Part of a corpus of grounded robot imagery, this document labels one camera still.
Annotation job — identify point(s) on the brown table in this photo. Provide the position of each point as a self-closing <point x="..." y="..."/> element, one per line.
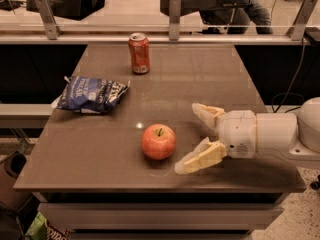
<point x="112" y="176"/>

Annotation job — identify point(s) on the right metal bracket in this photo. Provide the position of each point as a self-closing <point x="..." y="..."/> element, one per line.
<point x="297" y="29"/>

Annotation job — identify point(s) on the orange soda can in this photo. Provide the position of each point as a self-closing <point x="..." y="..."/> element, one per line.
<point x="139" y="51"/>

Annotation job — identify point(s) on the metal bracket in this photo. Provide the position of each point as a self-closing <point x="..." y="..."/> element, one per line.
<point x="174" y="19"/>
<point x="52" y="29"/>
<point x="297" y="29"/>

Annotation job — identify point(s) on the middle metal bracket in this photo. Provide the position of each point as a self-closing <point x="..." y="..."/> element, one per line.
<point x="174" y="19"/>

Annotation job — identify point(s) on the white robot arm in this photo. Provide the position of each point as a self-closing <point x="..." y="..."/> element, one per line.
<point x="294" y="138"/>

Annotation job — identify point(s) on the seated person in jeans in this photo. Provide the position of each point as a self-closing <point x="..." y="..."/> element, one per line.
<point x="240" y="18"/>

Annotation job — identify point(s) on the left metal bracket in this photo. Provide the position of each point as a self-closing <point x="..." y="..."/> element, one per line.
<point x="52" y="29"/>

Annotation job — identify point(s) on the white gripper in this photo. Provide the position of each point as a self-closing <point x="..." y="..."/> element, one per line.
<point x="237" y="132"/>

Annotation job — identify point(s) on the blue chip bag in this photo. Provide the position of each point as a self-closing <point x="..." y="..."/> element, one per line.
<point x="90" y="95"/>

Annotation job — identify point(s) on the grey bin with hole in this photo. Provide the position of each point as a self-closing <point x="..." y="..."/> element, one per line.
<point x="10" y="168"/>

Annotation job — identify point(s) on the green snack bag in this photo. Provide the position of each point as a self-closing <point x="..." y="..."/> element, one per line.
<point x="42" y="229"/>

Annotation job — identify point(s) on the black caster wheel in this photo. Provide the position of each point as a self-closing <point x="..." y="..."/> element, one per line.
<point x="315" y="185"/>

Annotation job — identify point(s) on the glass railing panel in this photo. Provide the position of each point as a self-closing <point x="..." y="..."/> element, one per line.
<point x="133" y="15"/>

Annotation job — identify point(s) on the red apple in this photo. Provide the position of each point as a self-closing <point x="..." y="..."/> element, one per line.
<point x="158" y="141"/>

